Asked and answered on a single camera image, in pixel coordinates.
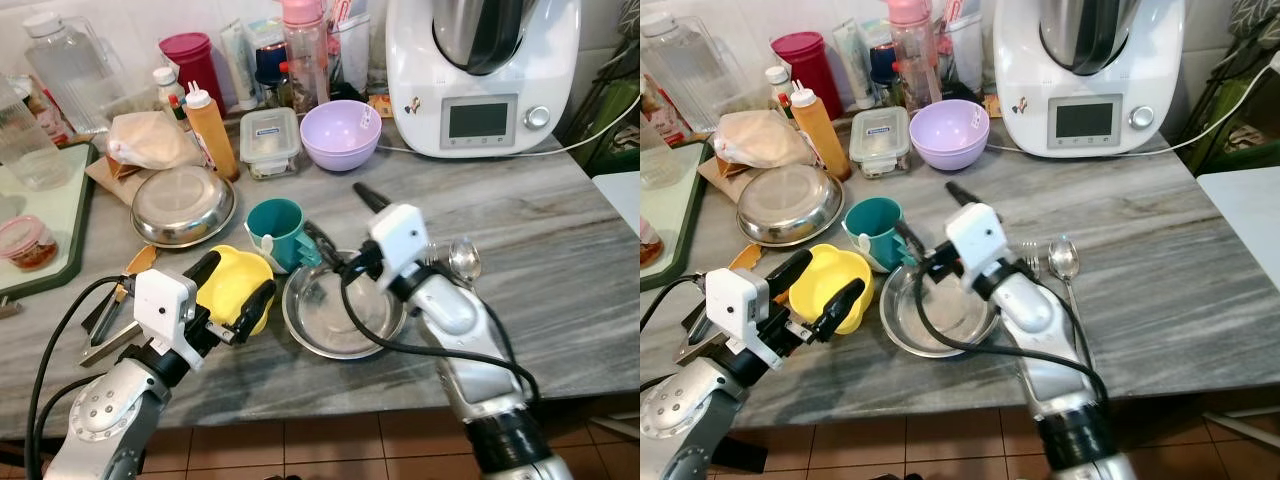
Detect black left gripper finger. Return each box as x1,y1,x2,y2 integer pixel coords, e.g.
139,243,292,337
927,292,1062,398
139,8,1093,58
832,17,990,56
232,280,278,343
765,250,814,296
183,251,223,293
818,278,867,343

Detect yellow plastic cup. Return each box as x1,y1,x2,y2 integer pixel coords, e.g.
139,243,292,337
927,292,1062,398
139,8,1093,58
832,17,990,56
195,245,277,337
788,245,873,337

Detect teal plastic cup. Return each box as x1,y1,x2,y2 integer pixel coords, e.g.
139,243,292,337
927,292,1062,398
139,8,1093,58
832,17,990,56
843,197,921,274
245,198,323,274

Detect purple plastic bowl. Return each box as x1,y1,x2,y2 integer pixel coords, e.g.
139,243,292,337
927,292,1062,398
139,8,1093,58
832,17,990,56
300,100,383,149
302,128,382,173
910,128,990,173
908,99,991,149

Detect clear lidded food container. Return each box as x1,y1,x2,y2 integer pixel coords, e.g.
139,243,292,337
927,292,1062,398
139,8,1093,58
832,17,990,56
850,106,913,181
238,107,303,181

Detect metal kitchen tongs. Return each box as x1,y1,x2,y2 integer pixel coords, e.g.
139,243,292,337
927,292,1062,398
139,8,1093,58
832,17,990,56
80,288,153,367
678,300,723,367

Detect silver metal spoon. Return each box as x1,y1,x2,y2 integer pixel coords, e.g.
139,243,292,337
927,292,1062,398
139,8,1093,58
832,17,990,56
1047,237,1097,371
448,237,486,291

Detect white food processor base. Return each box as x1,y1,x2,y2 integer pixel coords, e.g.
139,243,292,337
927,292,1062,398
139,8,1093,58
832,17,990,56
992,0,1186,159
385,0,583,159

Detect dark green rimmed tray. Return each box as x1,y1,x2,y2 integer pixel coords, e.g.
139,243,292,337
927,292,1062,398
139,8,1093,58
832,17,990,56
640,140,713,292
0,140,99,299

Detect orange sauce squeeze bottle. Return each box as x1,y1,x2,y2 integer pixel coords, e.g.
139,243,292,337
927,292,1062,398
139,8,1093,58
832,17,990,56
788,80,853,183
183,82,241,183

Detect beige paper bag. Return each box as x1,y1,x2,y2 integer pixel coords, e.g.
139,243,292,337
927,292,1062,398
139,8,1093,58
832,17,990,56
85,110,207,206
697,110,817,201

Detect clear plastic packet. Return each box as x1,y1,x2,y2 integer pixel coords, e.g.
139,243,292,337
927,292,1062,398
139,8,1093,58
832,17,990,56
942,18,991,99
330,18,379,99

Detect pink water bottle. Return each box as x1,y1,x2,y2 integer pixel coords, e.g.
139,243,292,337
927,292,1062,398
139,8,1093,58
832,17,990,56
280,0,331,113
888,0,942,113

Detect small jar red contents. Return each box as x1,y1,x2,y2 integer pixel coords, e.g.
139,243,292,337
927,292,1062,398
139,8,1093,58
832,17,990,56
0,215,59,271
640,215,667,269

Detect dark blue bottle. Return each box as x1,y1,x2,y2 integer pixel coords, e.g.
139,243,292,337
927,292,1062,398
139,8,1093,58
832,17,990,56
255,40,291,109
868,40,899,106

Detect pale green cream tube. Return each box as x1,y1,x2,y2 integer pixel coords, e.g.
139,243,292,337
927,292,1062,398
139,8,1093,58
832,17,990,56
832,20,869,109
220,20,259,111

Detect clear plastic cup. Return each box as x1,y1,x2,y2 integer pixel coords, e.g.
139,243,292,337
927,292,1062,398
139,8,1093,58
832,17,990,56
0,75,73,191
640,120,683,191

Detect white side table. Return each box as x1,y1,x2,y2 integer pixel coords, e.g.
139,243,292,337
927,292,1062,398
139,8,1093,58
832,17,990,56
1197,165,1280,293
590,170,641,237

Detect small white capped bottle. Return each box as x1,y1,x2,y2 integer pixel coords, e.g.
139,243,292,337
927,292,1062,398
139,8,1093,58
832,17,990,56
765,65,801,113
152,66,191,126

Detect steel mixing jug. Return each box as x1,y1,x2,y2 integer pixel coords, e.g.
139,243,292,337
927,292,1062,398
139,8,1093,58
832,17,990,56
432,0,541,77
1038,0,1143,77

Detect red plastic jar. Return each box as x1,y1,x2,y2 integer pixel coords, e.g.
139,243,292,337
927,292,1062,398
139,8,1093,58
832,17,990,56
158,32,227,116
770,32,839,121

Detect clear ribbed plastic pitcher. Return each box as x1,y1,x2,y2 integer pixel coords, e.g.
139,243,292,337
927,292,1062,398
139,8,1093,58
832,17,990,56
22,12,131,136
640,10,747,136

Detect green black folding chair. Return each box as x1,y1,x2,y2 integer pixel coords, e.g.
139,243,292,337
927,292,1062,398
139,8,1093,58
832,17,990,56
560,0,641,177
1175,0,1280,177

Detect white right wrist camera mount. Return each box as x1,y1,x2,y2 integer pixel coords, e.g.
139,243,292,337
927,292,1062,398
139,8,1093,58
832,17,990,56
945,203,1011,296
368,203,433,293

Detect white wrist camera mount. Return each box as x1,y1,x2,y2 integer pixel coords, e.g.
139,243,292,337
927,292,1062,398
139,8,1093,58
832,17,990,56
705,267,773,369
368,203,433,293
945,203,1011,296
133,268,201,369

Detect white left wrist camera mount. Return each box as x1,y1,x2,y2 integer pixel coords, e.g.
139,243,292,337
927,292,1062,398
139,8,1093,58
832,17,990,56
705,267,773,369
133,268,201,369

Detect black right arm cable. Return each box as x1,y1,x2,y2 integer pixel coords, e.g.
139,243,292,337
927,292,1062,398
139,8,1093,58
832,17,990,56
912,268,1111,403
338,255,546,406

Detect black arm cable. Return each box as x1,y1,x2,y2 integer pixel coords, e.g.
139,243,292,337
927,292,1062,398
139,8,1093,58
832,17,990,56
338,255,546,406
912,268,1111,403
640,275,707,331
25,275,136,480

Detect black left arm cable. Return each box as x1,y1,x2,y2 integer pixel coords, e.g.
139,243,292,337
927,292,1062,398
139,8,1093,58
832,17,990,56
25,275,136,480
640,275,707,331

